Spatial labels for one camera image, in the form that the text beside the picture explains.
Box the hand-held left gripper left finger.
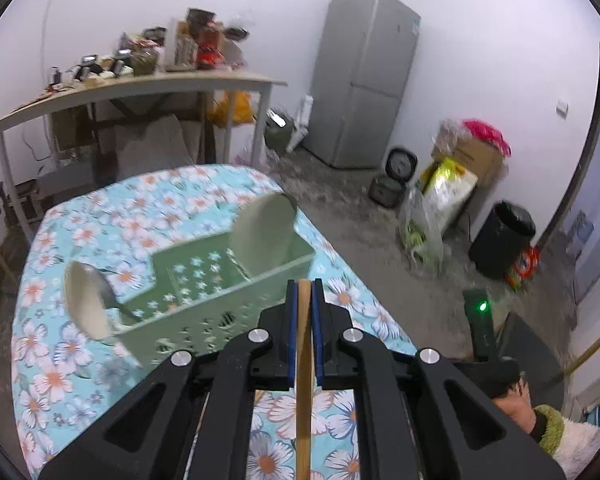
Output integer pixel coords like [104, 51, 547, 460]
[40, 280, 301, 480]

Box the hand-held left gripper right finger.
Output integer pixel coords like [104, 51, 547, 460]
[311, 279, 566, 480]

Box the single bamboo chopstick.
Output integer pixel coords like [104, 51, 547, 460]
[295, 280, 313, 480]

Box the white rice paddle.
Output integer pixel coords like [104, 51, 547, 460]
[230, 192, 298, 278]

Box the green utensil holder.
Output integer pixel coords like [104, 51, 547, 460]
[100, 230, 317, 368]

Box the pale green soup ladle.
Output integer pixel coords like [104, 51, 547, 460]
[64, 261, 116, 341]

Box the person's right forearm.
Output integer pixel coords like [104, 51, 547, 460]
[529, 404, 600, 480]

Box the person's right hand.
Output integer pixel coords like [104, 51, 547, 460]
[494, 379, 537, 437]

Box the orange packet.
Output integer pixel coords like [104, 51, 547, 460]
[505, 246, 542, 291]

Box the black trash bin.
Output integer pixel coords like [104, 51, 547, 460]
[468, 201, 537, 280]

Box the clear bag of vegetables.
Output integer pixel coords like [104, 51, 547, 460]
[399, 184, 447, 273]

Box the plain wooden chair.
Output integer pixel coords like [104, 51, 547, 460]
[497, 300, 600, 396]

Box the yellow green sack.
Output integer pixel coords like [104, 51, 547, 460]
[422, 156, 479, 235]

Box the black rice cooker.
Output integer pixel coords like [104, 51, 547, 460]
[369, 146, 420, 209]

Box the dark green pot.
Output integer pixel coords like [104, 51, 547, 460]
[264, 109, 301, 152]

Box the blue floral blanket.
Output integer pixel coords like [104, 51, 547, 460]
[11, 164, 421, 480]

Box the pink bundle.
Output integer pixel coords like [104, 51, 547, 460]
[462, 118, 512, 156]

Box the white plastic container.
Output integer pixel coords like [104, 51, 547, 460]
[285, 95, 314, 153]

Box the yellow plastic bag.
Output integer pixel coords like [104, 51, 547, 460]
[212, 90, 257, 127]

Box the white sack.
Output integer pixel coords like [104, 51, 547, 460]
[112, 114, 191, 173]

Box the silver refrigerator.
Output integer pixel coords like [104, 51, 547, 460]
[302, 0, 422, 170]

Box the grey desk wooden top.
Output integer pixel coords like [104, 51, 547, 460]
[0, 67, 288, 241]

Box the red bottle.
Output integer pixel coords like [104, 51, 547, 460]
[199, 25, 227, 68]

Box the small brown cardboard box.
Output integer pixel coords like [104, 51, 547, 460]
[49, 106, 92, 152]

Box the glass jar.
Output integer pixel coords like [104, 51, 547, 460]
[131, 44, 162, 77]

